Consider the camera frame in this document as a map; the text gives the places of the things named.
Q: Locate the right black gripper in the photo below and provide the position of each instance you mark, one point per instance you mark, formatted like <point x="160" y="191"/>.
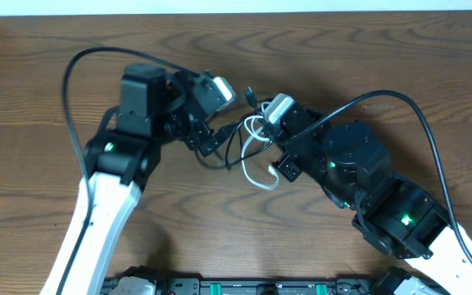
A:
<point x="286" y="165"/>

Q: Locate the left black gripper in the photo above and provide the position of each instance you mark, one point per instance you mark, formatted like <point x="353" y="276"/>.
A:
<point x="183" y="90"/>

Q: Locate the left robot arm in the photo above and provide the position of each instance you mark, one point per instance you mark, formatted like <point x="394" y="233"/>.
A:
<point x="156" y="108"/>

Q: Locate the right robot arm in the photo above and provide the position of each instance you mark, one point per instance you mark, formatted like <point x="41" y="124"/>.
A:
<point x="394" y="215"/>

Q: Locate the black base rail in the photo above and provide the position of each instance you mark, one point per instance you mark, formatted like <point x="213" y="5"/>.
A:
<point x="142" y="280"/>

